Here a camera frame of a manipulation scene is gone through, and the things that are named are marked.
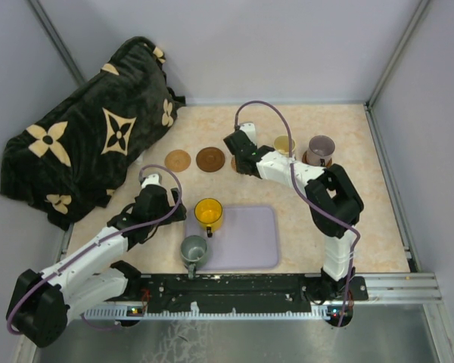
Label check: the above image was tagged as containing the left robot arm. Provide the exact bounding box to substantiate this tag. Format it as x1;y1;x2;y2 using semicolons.
6;173;186;348

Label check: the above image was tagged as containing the aluminium frame front rail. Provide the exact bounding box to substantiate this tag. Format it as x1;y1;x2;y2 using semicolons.
64;273;442;326

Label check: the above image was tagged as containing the lavender plastic tray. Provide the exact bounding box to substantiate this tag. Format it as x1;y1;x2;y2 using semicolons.
201;205;280;271

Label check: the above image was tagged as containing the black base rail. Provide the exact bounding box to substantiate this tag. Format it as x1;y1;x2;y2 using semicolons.
98;274;368;315

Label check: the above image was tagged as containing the light brown wooden coaster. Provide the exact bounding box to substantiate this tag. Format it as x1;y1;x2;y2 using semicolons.
302;151;333;167

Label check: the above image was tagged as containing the purple translucent mug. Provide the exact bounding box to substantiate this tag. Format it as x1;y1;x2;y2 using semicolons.
306;135;335;166

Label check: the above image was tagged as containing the woven rattan coaster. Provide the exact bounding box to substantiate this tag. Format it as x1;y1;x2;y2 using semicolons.
231;157;237;172
164;149;191;172

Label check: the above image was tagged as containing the grey green mug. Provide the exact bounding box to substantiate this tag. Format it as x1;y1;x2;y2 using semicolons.
180;235;210;280

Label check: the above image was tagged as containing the dark brown wooden coaster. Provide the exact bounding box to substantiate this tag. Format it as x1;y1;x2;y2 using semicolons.
195;147;225;172

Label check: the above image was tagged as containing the black floral plush blanket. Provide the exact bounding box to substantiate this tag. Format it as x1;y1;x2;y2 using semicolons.
0;36;185;229

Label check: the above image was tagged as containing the yellow mug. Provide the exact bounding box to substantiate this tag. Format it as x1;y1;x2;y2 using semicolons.
194;198;224;238

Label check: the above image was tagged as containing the beige mug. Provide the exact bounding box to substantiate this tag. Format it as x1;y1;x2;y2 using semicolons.
273;135;296;157

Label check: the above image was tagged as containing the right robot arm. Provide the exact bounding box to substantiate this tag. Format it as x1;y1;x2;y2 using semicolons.
224;123;364;299

